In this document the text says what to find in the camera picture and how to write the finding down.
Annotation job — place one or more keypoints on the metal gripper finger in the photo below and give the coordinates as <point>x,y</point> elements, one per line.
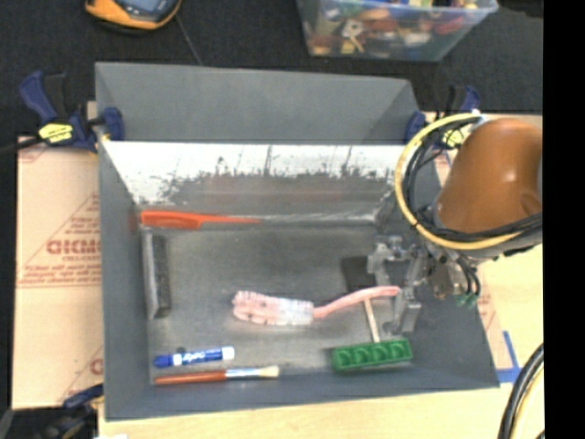
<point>386,256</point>
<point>407,311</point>

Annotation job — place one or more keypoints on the green toy building block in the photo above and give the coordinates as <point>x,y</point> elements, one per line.
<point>372,356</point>

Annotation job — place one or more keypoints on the orange comb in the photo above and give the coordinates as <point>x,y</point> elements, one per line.
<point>183,220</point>

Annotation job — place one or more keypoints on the grey metal bin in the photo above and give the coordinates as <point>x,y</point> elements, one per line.
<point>256,108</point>

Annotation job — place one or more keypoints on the brown cardboard board red print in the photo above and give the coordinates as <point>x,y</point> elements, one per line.
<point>55,291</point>

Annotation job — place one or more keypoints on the blue marker pen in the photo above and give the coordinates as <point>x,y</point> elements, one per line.
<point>196,357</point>

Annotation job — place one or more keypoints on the pale wooden stick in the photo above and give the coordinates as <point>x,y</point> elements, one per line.
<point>372,320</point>

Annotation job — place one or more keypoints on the pink bottle brush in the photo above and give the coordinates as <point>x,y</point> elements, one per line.
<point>274,309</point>

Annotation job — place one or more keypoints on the grey and black long brush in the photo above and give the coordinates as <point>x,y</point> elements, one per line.
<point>157,275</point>

